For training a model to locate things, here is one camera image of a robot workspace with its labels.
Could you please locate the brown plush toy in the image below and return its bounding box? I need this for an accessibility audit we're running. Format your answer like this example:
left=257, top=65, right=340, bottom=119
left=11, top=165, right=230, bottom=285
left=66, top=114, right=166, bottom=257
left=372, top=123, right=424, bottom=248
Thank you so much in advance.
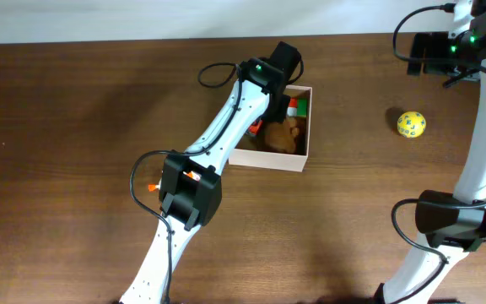
left=263, top=117, right=306, bottom=154

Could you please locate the right black cable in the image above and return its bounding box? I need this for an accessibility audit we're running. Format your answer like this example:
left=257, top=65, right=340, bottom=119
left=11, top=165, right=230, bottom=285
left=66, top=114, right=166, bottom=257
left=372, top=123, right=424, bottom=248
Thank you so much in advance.
left=390, top=3, right=486, bottom=304

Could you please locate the colourful puzzle cube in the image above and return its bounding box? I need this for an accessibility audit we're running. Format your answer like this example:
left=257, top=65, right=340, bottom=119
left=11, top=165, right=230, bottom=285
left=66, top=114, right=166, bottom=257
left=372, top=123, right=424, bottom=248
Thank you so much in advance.
left=287, top=98, right=309, bottom=118

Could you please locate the yellow lettered ball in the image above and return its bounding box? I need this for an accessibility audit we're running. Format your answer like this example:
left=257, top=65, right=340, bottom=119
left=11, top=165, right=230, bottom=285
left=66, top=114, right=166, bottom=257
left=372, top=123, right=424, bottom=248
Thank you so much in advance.
left=397, top=111, right=427, bottom=138

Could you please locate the red toy fire truck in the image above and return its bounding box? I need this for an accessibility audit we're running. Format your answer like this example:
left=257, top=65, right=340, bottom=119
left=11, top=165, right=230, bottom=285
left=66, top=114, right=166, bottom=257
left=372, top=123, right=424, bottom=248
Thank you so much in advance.
left=246, top=118, right=263, bottom=137

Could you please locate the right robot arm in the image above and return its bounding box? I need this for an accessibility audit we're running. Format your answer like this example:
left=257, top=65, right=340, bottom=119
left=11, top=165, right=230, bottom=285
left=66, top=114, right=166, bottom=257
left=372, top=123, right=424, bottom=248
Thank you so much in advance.
left=373, top=1, right=486, bottom=303

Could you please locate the pink cardboard box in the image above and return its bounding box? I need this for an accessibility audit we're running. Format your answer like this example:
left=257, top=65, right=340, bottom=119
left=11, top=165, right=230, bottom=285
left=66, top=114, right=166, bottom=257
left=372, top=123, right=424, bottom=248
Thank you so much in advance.
left=229, top=85, right=313, bottom=172

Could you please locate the white pink toy duck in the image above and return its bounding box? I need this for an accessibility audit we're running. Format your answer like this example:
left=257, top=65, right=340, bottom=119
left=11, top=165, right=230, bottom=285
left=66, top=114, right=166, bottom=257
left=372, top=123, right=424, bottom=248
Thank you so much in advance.
left=148, top=171, right=201, bottom=192

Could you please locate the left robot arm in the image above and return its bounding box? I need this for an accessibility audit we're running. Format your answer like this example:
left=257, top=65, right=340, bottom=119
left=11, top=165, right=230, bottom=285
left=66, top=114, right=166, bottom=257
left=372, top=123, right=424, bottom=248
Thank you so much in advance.
left=120, top=41, right=304, bottom=304

